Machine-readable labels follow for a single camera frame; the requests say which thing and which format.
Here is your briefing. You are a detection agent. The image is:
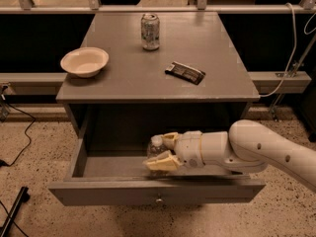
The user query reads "small metal drawer knob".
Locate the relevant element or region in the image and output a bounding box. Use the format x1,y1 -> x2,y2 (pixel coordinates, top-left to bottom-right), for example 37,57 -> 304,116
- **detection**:
155,198 -> 164,204

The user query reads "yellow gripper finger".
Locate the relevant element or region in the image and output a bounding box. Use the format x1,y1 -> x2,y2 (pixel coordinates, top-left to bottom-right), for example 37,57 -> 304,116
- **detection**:
143,150 -> 182,172
151,132 -> 179,149

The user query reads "clear plastic water bottle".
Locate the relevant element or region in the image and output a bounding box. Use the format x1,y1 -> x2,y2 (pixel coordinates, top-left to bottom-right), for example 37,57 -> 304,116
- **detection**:
147,139 -> 168,177

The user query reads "dark snack bar wrapper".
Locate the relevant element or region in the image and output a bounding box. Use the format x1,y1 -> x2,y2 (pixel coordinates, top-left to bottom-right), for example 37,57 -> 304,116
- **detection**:
165,61 -> 205,85

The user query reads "black floor cable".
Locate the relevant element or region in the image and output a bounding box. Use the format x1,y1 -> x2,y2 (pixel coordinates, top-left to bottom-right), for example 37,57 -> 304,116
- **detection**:
0,86 -> 37,168

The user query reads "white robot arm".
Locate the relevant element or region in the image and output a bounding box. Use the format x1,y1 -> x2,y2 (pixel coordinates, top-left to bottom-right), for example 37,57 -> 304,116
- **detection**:
144,119 -> 316,192

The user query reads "grey wooden cabinet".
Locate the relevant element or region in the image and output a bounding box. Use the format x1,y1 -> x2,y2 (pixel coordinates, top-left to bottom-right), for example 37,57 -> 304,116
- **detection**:
55,11 -> 261,137

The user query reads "silver soda can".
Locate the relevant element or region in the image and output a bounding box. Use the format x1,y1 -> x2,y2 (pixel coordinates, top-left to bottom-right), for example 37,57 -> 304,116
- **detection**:
141,13 -> 160,50

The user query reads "black stand leg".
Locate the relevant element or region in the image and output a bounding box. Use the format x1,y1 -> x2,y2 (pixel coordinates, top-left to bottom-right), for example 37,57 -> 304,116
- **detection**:
0,187 -> 30,237

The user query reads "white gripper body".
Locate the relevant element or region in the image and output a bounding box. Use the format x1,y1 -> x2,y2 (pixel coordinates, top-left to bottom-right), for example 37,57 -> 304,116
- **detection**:
174,131 -> 203,168

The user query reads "white paper bowl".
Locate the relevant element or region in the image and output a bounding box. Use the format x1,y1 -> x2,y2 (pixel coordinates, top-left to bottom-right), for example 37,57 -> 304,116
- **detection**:
60,47 -> 109,78

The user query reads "open grey top drawer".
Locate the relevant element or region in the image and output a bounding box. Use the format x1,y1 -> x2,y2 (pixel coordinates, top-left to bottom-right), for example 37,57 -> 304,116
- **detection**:
47,106 -> 267,207

